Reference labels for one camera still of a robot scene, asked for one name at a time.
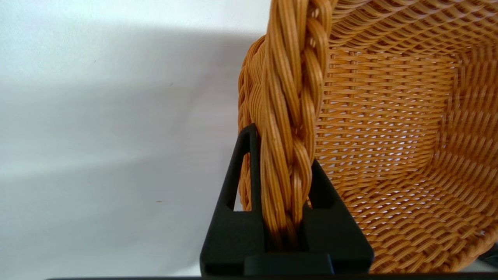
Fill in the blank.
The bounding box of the orange woven wicker basket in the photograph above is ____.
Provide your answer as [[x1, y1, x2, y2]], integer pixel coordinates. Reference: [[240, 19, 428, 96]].
[[237, 0, 498, 273]]

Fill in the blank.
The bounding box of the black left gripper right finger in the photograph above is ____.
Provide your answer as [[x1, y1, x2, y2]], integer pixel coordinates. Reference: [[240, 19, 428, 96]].
[[302, 159, 374, 274]]

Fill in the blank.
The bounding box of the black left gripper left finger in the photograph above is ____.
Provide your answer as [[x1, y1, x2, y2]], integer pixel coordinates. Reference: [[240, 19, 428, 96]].
[[200, 124, 269, 276]]

